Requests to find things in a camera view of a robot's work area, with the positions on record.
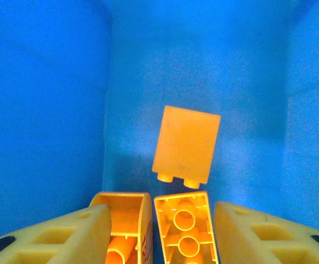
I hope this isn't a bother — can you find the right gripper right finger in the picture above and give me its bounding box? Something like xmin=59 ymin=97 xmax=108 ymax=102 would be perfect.
xmin=213 ymin=201 xmax=319 ymax=264

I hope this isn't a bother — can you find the blue three-compartment bin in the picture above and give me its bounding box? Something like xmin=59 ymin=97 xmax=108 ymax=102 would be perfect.
xmin=0 ymin=0 xmax=319 ymax=264

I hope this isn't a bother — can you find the orange rounded lego piece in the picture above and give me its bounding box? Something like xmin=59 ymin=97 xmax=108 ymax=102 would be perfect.
xmin=89 ymin=191 xmax=153 ymax=264

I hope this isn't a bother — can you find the long orange lego brick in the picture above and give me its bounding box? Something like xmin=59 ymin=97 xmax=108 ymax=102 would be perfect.
xmin=153 ymin=190 xmax=219 ymax=264

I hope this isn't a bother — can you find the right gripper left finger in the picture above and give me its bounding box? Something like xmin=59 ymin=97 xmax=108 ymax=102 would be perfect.
xmin=0 ymin=203 xmax=114 ymax=264

